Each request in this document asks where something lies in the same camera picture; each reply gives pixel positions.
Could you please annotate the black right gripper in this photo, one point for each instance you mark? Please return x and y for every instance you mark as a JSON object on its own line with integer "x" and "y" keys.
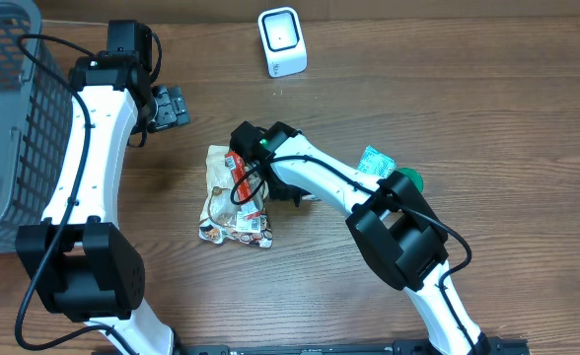
{"x": 284, "y": 192}

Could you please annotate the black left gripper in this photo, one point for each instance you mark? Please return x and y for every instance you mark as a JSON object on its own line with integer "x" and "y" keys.
{"x": 173, "y": 110}

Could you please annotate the red stick packet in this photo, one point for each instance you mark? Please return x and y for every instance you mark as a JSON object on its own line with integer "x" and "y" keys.
{"x": 238, "y": 182}

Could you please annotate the orange small carton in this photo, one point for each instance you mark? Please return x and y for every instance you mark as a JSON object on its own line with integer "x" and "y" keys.
{"x": 310, "y": 197}

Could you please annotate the beige snack bag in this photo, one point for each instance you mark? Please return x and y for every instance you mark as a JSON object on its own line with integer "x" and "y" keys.
{"x": 222, "y": 220}

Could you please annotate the teal snack packet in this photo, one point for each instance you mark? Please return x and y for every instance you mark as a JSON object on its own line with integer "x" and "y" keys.
{"x": 375, "y": 163}

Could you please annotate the green lid jar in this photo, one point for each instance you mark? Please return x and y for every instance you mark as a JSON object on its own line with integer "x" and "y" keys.
{"x": 414, "y": 176}

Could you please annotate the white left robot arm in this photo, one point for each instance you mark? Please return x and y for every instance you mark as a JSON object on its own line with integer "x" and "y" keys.
{"x": 79, "y": 262}

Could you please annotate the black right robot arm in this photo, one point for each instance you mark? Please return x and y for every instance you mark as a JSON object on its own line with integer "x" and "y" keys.
{"x": 397, "y": 233}

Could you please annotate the white barcode scanner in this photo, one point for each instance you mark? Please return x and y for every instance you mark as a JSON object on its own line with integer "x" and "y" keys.
{"x": 282, "y": 42}

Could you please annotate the grey plastic mesh basket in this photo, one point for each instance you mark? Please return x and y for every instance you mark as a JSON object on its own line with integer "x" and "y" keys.
{"x": 35, "y": 120}

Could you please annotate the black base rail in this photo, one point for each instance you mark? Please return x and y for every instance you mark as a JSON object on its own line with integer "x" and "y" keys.
{"x": 398, "y": 347}

